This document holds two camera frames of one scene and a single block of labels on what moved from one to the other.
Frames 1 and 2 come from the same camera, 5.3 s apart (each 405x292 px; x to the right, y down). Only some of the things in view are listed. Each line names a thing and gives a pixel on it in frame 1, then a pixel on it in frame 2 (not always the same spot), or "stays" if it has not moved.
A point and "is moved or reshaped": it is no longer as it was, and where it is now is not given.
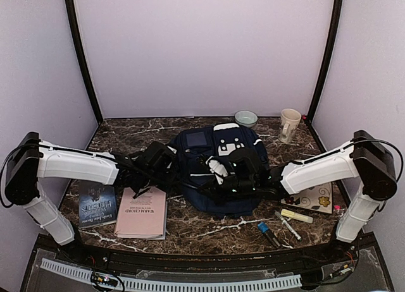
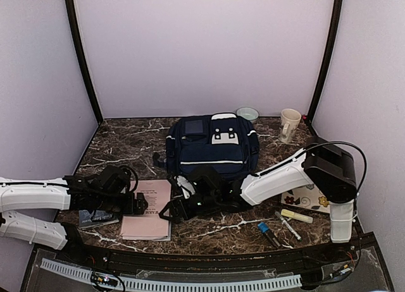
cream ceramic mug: (290, 119) stays
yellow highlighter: (296, 215) stays
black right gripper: (214, 191) -> (173, 205)
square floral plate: (319, 198) stays
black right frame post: (333, 36) stays
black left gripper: (173, 177) -> (133, 203)
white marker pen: (288, 225) stays
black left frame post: (73, 26) stays
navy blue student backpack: (194, 145) is moved or reshaped
